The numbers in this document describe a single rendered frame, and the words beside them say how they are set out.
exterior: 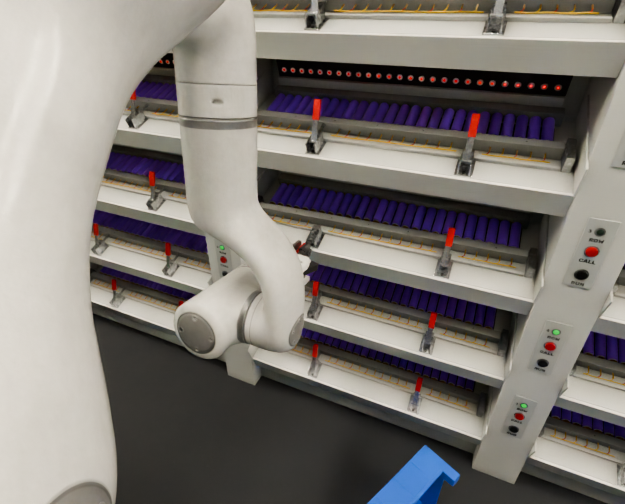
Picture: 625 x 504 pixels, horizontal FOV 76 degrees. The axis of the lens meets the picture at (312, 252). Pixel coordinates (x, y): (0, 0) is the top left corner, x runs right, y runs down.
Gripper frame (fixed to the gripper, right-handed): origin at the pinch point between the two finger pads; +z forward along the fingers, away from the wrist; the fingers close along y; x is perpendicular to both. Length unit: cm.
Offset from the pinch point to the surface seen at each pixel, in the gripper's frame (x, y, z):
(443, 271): -0.4, 26.8, 7.0
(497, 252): 4.1, 35.2, 11.1
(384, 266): -1.5, 15.9, 5.6
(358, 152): 19.7, 8.2, 4.8
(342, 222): 4.0, 4.8, 10.4
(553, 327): -5.6, 46.7, 5.9
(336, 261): -3.2, 5.7, 6.2
